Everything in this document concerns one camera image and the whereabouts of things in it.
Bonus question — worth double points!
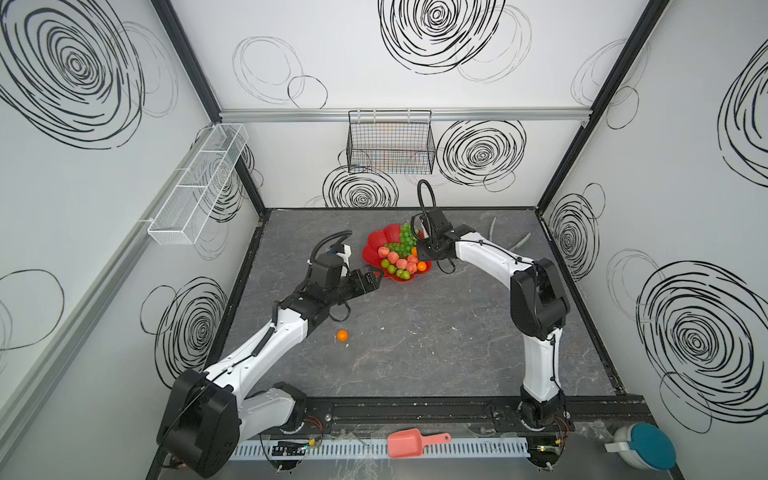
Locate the green grape bunch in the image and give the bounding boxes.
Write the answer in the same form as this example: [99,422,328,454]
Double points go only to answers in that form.
[384,223,417,258]

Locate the red flower-shaped bowl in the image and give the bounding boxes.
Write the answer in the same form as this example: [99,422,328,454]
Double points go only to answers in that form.
[362,227,433,283]

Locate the white slotted cable duct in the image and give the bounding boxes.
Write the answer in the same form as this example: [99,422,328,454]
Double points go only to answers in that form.
[230,437,530,461]

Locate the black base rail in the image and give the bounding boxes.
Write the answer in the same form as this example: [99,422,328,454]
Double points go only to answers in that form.
[305,395,654,435]

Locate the black wire basket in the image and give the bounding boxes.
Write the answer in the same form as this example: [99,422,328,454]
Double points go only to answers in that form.
[345,109,437,175]

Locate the metal tongs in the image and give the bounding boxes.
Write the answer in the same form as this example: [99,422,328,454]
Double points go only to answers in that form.
[487,217,532,251]

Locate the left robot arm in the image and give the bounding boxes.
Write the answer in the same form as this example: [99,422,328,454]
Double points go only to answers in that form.
[156,253,384,478]

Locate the white mesh wall shelf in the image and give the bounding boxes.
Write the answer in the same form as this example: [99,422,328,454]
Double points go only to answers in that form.
[147,123,248,246]

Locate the black corrugated cable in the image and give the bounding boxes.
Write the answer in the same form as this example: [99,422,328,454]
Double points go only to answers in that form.
[416,179,438,223]

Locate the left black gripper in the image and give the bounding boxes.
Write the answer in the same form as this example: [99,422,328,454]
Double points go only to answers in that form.
[325,264,382,308]

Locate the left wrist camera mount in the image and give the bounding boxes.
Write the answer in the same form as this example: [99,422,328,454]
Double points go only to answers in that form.
[336,244,351,277]

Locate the teal and white container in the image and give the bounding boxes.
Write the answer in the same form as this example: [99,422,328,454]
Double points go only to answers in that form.
[604,423,677,471]

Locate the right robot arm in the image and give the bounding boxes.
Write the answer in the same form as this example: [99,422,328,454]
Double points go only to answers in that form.
[409,208,570,431]

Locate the pink plastic scoop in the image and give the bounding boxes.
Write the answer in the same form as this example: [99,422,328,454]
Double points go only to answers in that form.
[387,428,452,459]

